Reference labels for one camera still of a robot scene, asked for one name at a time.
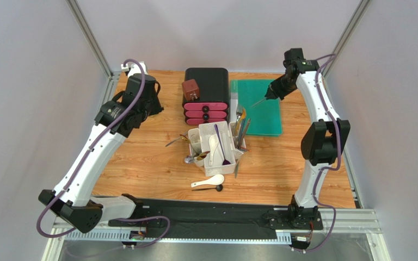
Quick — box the black and pink drawer box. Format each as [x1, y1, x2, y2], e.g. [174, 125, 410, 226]
[182, 67, 230, 126]

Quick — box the silver spoon in caddy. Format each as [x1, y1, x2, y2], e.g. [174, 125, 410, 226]
[184, 155, 195, 164]

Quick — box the small silver fork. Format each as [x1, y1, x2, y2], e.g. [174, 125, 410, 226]
[165, 135, 182, 147]

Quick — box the teal cutting mat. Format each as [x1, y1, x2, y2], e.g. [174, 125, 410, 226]
[230, 79, 283, 136]

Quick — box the gold spoon in caddy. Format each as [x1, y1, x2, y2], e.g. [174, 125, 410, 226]
[180, 134, 191, 144]

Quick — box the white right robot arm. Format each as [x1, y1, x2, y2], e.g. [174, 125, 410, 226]
[264, 48, 351, 229]

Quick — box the black mounting rail base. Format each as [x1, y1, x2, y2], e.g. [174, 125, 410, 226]
[108, 198, 323, 240]

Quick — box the gold handled knife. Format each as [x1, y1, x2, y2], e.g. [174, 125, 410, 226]
[237, 108, 247, 128]

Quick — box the large silver fork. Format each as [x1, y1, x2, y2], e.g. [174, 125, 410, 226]
[235, 104, 244, 124]

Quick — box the brown relay block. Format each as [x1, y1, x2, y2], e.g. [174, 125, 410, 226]
[181, 79, 200, 101]

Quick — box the black small spoon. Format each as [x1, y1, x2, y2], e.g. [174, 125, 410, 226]
[193, 184, 223, 192]

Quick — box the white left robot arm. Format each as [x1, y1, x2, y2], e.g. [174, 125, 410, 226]
[36, 59, 163, 237]

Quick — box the purple metal spoon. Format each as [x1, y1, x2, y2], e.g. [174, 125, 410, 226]
[214, 124, 231, 166]

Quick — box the white perforated utensil caddy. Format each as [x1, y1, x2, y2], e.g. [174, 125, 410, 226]
[187, 121, 244, 177]

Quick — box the white ceramic spoon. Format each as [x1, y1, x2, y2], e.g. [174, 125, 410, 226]
[190, 174, 225, 188]
[208, 134, 219, 166]

